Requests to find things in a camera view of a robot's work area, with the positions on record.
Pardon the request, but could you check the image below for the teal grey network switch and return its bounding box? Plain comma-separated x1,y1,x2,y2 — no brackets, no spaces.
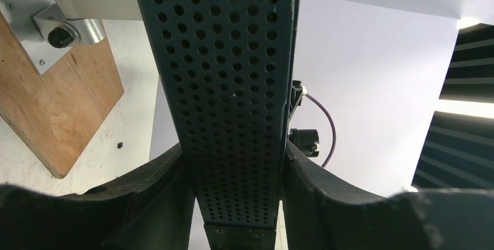
137,0,299,249

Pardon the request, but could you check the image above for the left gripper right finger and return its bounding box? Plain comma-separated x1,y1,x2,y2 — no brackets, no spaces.
282,142,493,249

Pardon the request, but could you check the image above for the metal switch mounting stand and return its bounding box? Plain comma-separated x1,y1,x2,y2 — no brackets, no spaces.
1,0,142,75

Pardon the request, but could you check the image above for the wooden base board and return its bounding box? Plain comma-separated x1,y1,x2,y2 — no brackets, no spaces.
1,0,124,179

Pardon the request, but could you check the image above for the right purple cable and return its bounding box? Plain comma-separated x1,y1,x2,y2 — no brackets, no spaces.
302,87,337,168

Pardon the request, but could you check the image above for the black slatted panel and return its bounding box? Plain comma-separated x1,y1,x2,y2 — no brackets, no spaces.
412,24,493,189

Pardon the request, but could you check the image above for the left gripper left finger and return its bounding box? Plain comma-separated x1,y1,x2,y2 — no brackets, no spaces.
1,145,195,249

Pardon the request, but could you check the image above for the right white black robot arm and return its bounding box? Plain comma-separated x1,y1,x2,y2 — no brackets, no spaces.
288,80,320,157

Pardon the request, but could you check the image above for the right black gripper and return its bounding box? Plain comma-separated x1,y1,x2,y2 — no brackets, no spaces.
288,80,305,119

